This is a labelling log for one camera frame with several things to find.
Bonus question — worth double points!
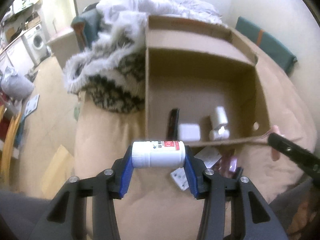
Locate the teal cushion with orange stripe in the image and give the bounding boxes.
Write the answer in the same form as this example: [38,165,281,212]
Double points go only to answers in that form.
[235,16,297,75]

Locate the white round small plug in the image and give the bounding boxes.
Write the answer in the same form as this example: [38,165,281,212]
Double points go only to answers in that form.
[209,126,230,141]

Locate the white rectangular case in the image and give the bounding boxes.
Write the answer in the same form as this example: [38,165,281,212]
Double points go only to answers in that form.
[178,124,201,142]

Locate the white crumpled duvet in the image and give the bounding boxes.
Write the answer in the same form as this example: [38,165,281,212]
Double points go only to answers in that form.
[96,0,225,29]

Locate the teal armchair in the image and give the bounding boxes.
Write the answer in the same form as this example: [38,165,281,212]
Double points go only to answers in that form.
[71,3,101,51]

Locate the white power adapter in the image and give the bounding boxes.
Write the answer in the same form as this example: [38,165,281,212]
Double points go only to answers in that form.
[210,106,228,129]

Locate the white pill bottle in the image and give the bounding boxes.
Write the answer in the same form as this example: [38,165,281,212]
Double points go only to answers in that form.
[131,141,185,168]

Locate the black white shaggy blanket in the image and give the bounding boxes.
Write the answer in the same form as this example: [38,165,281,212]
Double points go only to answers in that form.
[63,25,145,114]

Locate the grey stuffed bag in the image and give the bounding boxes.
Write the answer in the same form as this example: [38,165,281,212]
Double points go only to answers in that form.
[1,66,34,101]

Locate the white washing machine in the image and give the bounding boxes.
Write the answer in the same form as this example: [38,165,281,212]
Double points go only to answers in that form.
[22,23,50,66]

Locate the large cardboard box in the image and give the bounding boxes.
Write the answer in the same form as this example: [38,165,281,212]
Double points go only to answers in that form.
[145,16,270,147]

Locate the wooden chair frame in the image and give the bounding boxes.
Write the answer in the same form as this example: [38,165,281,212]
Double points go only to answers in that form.
[1,112,22,189]

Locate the white remote control back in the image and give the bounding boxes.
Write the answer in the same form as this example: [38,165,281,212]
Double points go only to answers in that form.
[170,146,222,197]

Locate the pink small item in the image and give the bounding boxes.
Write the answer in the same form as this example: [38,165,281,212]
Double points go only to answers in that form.
[268,125,285,161]

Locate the black rectangular remote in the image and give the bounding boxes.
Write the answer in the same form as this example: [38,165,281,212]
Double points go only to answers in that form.
[167,108,180,140]

